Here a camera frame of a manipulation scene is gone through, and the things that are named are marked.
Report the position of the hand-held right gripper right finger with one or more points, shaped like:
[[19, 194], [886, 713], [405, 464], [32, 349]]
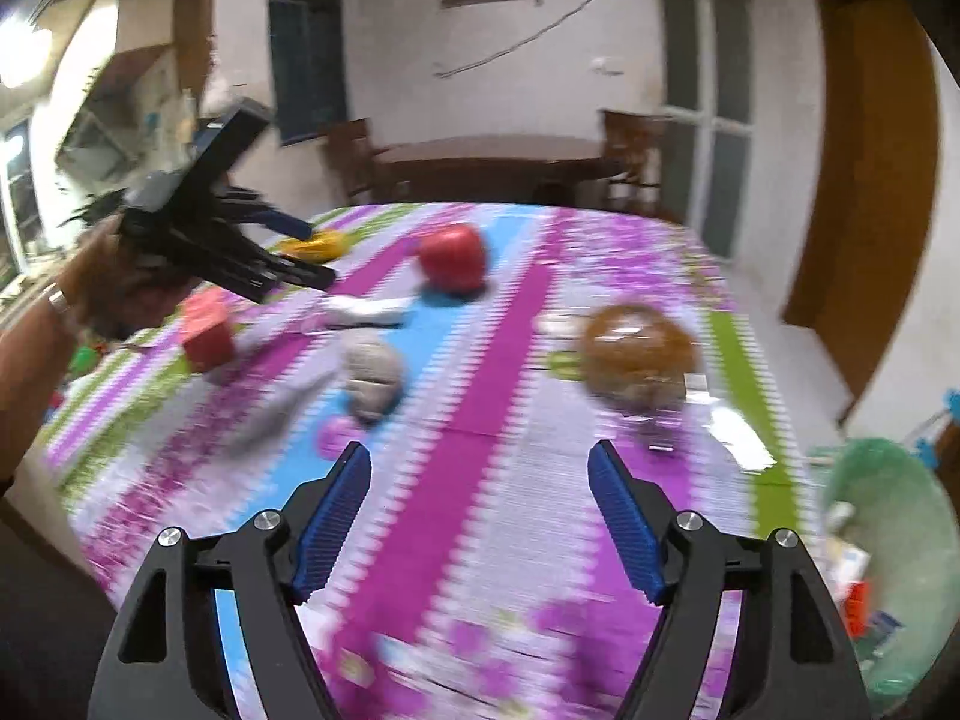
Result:
[[626, 517]]

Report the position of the dark wooden round table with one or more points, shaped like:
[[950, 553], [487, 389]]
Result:
[[487, 165]]

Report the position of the green plastic basin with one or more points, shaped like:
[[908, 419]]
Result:
[[900, 480]]

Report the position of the white wrapper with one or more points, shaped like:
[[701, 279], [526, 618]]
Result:
[[360, 307]]

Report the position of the brown wooden door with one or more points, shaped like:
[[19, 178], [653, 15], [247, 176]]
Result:
[[862, 202]]

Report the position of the red apple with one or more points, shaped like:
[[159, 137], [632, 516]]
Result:
[[450, 259]]

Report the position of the bread in clear bag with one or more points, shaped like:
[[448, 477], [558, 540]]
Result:
[[637, 345]]

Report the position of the glass double door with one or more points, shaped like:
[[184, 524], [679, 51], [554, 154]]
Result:
[[727, 165]]

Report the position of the dark window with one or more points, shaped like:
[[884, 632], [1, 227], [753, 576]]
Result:
[[307, 52]]

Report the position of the person's left hand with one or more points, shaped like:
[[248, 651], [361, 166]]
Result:
[[97, 292]]

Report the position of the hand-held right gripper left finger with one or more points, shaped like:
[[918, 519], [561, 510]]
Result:
[[334, 525]]

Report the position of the white wall switch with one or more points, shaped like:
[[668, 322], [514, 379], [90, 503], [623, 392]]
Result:
[[604, 66]]

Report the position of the person's left forearm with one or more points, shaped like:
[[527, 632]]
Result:
[[30, 390]]

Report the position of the person's dark clothing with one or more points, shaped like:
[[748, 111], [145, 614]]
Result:
[[45, 615]]

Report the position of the purple floral tablecloth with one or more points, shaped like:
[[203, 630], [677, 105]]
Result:
[[487, 427]]

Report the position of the wooden chair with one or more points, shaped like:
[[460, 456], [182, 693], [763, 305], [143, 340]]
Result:
[[356, 157], [634, 157]]

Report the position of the yellow wrapper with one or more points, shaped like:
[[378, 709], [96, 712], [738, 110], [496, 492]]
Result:
[[322, 244]]

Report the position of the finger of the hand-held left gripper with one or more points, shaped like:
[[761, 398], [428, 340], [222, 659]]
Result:
[[300, 274], [289, 225]]

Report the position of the crumpled paper ball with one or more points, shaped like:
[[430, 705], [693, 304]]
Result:
[[371, 375]]

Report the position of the red box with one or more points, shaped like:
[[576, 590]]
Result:
[[206, 337]]

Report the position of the clear plastic wrapper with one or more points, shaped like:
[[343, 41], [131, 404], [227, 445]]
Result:
[[739, 442]]

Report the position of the blue tape strip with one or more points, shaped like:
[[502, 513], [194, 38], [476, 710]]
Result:
[[926, 450], [951, 401]]

